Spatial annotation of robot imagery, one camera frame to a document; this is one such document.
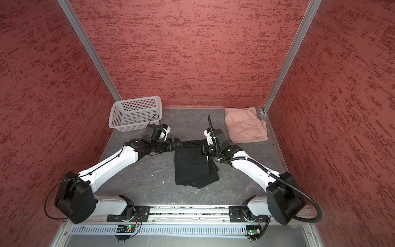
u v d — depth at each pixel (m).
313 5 0.71
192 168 0.84
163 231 0.77
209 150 0.71
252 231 0.71
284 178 0.44
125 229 0.71
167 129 0.78
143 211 0.75
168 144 0.73
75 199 0.40
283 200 0.41
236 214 0.74
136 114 1.17
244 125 1.07
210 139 0.75
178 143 0.77
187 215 0.76
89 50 0.86
